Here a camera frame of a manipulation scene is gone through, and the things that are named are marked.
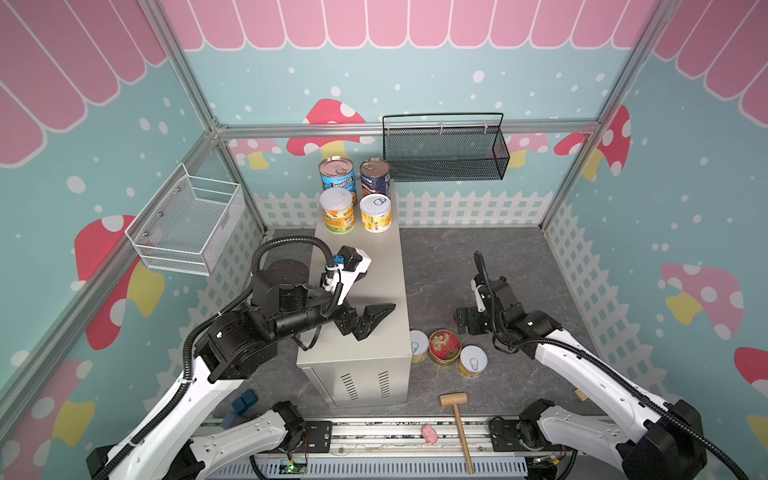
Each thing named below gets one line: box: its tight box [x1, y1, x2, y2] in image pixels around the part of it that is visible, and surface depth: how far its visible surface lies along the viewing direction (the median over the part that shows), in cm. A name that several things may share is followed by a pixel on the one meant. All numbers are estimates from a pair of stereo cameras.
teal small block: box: [232, 389, 258, 415], surface depth 81 cm
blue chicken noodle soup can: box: [318, 155, 358, 205], surface depth 72 cm
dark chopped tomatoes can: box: [360, 158, 391, 199], surface depth 73 cm
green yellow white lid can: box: [319, 187, 355, 235], surface depth 70 cm
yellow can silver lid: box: [458, 344, 488, 379], surface depth 83 cm
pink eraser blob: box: [421, 424, 439, 445], surface depth 75 cm
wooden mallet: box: [440, 392, 474, 475], surface depth 79 cm
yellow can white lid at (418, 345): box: [410, 329, 429, 363], surface depth 87 cm
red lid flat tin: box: [428, 329, 462, 363], surface depth 87 cm
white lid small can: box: [360, 194, 393, 234], surface depth 71 cm
